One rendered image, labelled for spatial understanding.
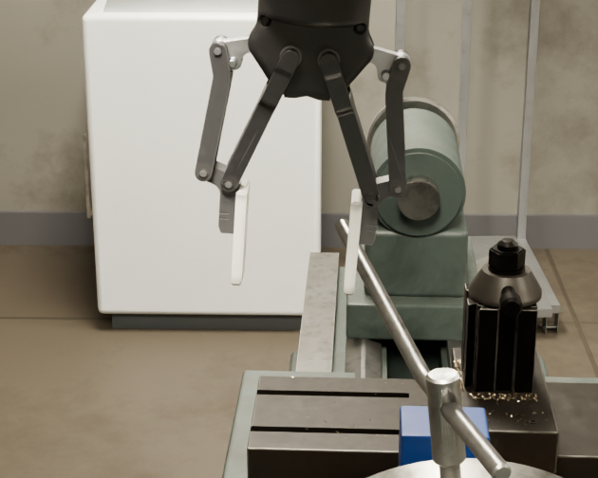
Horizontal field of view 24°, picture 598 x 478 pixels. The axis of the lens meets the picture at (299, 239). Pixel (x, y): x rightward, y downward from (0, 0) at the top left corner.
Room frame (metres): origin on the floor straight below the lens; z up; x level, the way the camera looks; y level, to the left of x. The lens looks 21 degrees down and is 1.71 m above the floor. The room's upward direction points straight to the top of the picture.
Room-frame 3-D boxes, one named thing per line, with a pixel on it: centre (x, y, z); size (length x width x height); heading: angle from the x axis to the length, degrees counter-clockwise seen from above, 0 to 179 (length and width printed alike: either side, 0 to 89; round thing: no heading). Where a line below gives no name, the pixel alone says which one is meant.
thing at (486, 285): (1.41, -0.23, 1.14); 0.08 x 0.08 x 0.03
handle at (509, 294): (1.35, -0.22, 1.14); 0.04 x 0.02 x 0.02; 177
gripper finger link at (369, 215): (0.91, -0.06, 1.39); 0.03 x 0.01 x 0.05; 87
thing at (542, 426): (1.38, -0.23, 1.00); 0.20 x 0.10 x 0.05; 177
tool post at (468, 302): (1.40, -0.22, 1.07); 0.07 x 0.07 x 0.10; 87
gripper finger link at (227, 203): (0.92, 0.06, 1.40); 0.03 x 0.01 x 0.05; 87
